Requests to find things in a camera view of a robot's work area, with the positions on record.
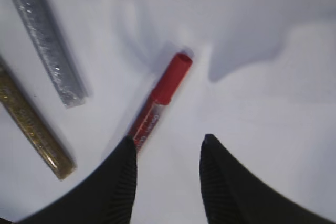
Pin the gold glitter pen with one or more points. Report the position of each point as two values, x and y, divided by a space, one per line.
33 127

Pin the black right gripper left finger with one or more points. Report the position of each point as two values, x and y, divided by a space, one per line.
106 196

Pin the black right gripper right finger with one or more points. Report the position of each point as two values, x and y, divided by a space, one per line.
232 194

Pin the silver glitter pen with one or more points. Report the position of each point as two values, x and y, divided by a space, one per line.
51 48

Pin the red glitter pen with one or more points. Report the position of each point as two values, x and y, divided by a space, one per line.
159 98

